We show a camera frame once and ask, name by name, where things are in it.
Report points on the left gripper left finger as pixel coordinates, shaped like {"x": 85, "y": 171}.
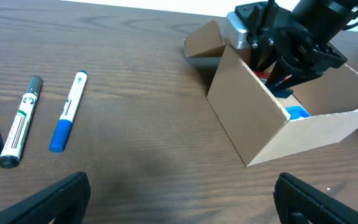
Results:
{"x": 62, "y": 202}

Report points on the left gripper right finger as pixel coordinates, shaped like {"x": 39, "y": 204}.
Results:
{"x": 298, "y": 202}

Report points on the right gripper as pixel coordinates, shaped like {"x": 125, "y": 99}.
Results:
{"x": 299, "y": 40}

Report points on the red black stapler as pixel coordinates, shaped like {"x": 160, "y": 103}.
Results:
{"x": 264, "y": 76}

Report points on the blue plastic block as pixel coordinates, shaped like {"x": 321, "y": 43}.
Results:
{"x": 297, "y": 112}

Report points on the blue white whiteboard marker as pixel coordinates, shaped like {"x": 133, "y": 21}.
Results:
{"x": 65, "y": 122}

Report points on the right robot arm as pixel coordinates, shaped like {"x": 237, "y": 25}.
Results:
{"x": 296, "y": 44}

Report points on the open cardboard box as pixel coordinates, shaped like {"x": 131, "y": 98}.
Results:
{"x": 257, "y": 122}

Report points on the black white whiteboard marker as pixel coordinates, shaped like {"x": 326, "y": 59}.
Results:
{"x": 12, "y": 150}

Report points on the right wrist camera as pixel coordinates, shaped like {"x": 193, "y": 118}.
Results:
{"x": 236, "y": 31}

